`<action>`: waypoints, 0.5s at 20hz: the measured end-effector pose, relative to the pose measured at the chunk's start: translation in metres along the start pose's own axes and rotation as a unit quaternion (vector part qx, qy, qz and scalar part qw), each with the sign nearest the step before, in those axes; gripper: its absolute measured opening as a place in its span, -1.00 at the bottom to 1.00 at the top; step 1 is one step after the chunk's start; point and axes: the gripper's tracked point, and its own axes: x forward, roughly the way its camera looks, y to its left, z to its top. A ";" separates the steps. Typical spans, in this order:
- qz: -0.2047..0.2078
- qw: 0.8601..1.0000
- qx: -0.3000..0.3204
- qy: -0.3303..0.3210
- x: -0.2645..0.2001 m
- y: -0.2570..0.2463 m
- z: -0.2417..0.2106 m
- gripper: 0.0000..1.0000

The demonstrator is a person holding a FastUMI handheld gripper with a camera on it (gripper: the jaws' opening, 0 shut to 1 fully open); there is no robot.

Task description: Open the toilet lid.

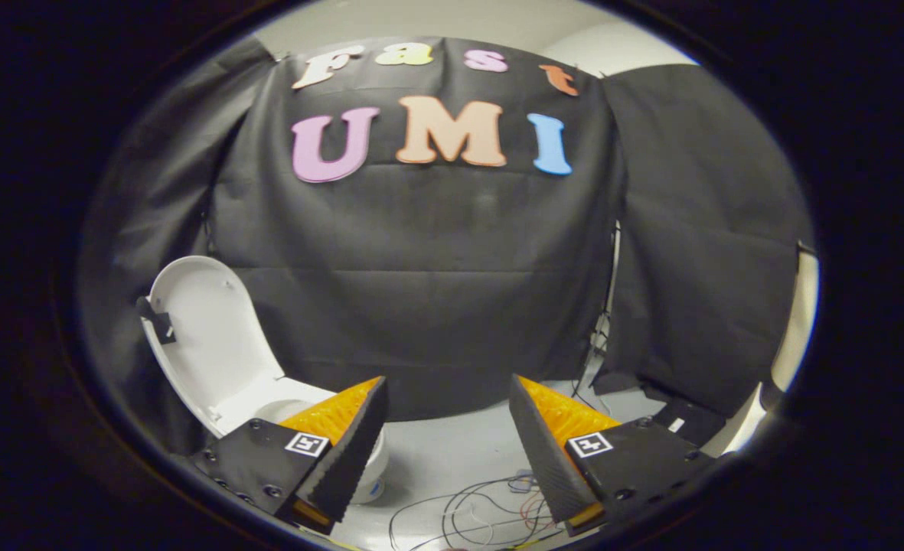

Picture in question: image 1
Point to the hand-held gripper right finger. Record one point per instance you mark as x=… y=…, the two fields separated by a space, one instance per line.
x=543 y=451

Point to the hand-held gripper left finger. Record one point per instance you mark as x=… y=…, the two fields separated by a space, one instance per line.
x=352 y=459

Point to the white toilet lid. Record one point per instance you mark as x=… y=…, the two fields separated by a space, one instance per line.
x=214 y=344

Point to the thin metal backdrop stand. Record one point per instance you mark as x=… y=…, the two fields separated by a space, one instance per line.
x=601 y=329

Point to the black backdrop cloth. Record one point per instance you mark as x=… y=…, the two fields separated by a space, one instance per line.
x=436 y=268

